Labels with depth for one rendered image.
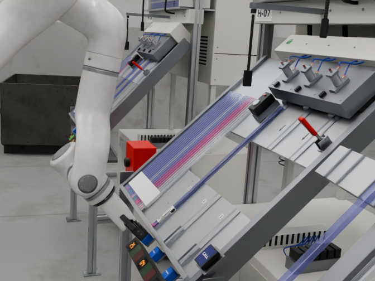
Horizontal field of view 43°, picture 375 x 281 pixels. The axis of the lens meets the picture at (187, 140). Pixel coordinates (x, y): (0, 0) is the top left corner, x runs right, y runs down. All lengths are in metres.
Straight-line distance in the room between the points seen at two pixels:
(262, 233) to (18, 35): 0.69
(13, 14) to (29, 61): 4.79
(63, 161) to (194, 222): 0.37
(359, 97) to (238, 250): 0.46
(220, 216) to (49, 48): 4.87
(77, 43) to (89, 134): 4.79
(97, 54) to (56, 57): 4.73
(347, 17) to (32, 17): 0.80
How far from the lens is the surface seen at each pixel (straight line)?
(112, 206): 1.24
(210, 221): 1.21
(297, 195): 1.11
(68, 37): 5.89
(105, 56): 1.17
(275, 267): 1.43
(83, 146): 1.13
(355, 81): 1.22
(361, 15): 1.33
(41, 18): 1.10
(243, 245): 1.09
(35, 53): 5.89
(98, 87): 1.17
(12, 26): 1.11
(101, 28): 1.17
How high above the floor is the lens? 1.25
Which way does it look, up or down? 13 degrees down
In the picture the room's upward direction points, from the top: 4 degrees clockwise
